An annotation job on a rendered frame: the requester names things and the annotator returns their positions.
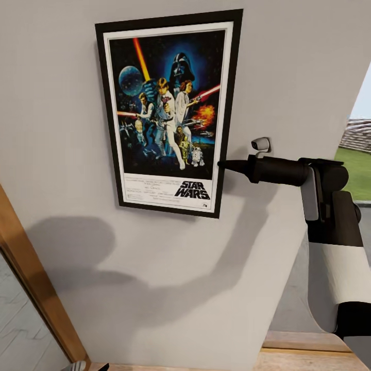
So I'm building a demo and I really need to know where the poster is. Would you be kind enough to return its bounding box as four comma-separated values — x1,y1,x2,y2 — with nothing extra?
95,9,243,219

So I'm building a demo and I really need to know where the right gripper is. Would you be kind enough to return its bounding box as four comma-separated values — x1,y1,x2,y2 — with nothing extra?
217,155,291,184

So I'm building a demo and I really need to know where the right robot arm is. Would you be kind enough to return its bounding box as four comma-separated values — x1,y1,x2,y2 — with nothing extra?
217,137,371,371

